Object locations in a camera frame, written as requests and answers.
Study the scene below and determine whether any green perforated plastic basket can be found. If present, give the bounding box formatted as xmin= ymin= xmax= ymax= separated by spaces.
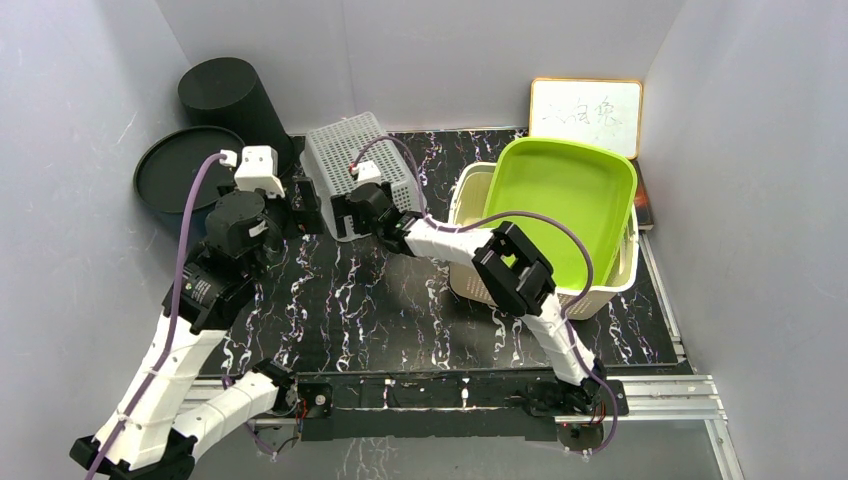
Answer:
xmin=300 ymin=112 xmax=426 ymax=237

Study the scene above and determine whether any dark blue cylindrical bin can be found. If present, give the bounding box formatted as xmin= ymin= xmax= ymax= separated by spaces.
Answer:
xmin=133 ymin=126 xmax=245 ymax=214

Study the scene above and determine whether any beige perforated plastic basket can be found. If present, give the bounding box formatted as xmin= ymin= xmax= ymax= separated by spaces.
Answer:
xmin=449 ymin=162 xmax=639 ymax=320

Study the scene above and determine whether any large black plastic bucket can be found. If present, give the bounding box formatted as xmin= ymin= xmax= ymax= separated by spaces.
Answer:
xmin=177 ymin=57 xmax=296 ymax=174

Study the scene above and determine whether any solid green plastic tub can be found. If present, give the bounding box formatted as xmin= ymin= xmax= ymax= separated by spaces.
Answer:
xmin=483 ymin=137 xmax=638 ymax=286

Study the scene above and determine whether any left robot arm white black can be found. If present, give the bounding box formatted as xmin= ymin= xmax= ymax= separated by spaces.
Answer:
xmin=69 ymin=177 xmax=324 ymax=479

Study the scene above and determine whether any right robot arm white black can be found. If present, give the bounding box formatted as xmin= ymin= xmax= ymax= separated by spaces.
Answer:
xmin=330 ymin=182 xmax=622 ymax=421

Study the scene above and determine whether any small whiteboard with writing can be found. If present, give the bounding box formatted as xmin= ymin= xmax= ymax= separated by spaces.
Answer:
xmin=528 ymin=78 xmax=643 ymax=160

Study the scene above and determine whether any dark book behind basket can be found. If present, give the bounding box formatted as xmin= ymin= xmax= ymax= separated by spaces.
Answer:
xmin=631 ymin=159 xmax=655 ymax=231

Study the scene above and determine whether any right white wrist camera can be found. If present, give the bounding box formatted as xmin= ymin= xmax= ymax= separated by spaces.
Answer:
xmin=350 ymin=160 xmax=382 ymax=187

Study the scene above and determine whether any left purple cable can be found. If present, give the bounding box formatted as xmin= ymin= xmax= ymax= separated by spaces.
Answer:
xmin=82 ymin=150 xmax=238 ymax=480

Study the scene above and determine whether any purple cable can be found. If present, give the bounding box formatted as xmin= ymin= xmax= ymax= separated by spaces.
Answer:
xmin=349 ymin=135 xmax=621 ymax=457
xmin=82 ymin=150 xmax=238 ymax=480

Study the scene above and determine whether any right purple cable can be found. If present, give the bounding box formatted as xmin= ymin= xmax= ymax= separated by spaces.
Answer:
xmin=349 ymin=135 xmax=621 ymax=457

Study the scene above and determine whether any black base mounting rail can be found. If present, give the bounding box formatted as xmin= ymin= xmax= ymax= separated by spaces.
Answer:
xmin=235 ymin=367 xmax=631 ymax=444

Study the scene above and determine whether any aluminium frame rail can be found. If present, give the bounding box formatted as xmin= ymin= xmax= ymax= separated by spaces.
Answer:
xmin=180 ymin=233 xmax=740 ymax=479

